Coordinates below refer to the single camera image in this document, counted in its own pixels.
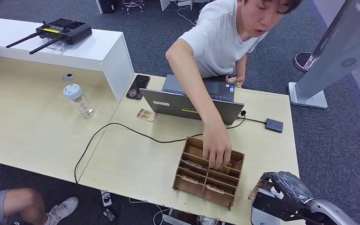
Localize clear bottle pale blue cap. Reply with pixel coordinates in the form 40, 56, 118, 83
63, 83, 96, 120

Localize person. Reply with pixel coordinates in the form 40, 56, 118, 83
0, 187, 79, 225
165, 0, 303, 170

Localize autumn picture key card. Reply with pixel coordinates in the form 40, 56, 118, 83
136, 108, 158, 123

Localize grey kiosk display stand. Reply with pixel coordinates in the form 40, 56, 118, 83
288, 0, 360, 109

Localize autumn print plastic card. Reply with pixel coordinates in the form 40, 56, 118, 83
226, 77, 243, 88

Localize black smartphone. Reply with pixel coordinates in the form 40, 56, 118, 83
126, 74, 151, 100

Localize black remote controller with antennas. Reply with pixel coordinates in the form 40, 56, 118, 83
5, 18, 93, 55

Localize person's left hand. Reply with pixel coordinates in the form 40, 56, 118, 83
225, 74, 246, 89

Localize white shoe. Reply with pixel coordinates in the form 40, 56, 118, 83
45, 196, 79, 225

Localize short black cable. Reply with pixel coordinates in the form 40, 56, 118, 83
236, 110, 267, 124

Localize grey laptop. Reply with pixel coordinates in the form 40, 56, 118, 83
139, 74, 245, 126

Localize long black cable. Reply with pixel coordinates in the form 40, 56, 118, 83
74, 115, 246, 184

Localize clear plastic stand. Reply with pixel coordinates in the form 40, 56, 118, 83
45, 39, 66, 52

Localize white cable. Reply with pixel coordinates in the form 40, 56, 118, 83
128, 198, 168, 225
177, 4, 198, 26

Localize black cabinet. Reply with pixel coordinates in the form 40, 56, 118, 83
100, 0, 120, 14

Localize autumn print ID card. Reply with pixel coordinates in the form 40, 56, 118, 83
248, 180, 272, 201

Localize wooden card organizer tray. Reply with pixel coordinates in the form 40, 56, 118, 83
172, 136, 245, 211

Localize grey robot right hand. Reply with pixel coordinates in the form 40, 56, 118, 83
258, 171, 315, 206

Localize white raised counter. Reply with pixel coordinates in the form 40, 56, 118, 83
0, 16, 135, 102

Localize round chrome base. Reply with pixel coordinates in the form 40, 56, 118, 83
293, 52, 314, 73

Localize chrome stool base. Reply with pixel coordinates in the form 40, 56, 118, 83
121, 0, 145, 15

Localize small black box device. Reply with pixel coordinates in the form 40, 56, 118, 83
265, 118, 284, 134

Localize person's right hand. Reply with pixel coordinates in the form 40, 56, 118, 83
202, 121, 232, 170

